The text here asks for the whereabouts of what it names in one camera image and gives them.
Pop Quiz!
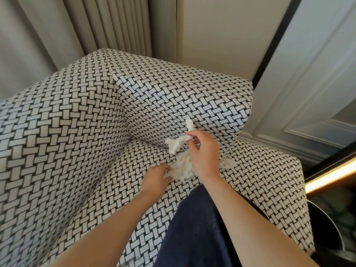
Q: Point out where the black round trash bin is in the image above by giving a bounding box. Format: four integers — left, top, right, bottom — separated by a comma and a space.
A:
307, 202, 345, 252

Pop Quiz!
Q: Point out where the pile of white paper scraps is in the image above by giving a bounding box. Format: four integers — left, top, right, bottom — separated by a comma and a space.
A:
163, 151, 237, 183

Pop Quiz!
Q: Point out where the black white woven-pattern sofa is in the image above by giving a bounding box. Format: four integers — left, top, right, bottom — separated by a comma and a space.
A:
0, 48, 316, 267

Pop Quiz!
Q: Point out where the person's right forearm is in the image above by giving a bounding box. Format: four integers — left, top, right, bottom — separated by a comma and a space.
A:
201, 175, 319, 267

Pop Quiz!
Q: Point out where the person's right hand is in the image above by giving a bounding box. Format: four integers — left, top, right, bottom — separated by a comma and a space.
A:
185, 130, 224, 183

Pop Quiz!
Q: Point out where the lit yellow light strip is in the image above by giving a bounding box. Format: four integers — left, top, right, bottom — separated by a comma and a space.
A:
304, 158, 356, 194

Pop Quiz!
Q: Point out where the person's left hand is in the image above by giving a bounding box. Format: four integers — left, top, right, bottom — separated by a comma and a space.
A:
138, 163, 174, 202

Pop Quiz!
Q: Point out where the pleated beige curtain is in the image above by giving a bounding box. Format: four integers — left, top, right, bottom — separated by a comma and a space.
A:
15, 0, 178, 71

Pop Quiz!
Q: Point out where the person's left forearm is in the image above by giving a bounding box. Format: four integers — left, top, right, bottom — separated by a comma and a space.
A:
49, 191, 156, 267

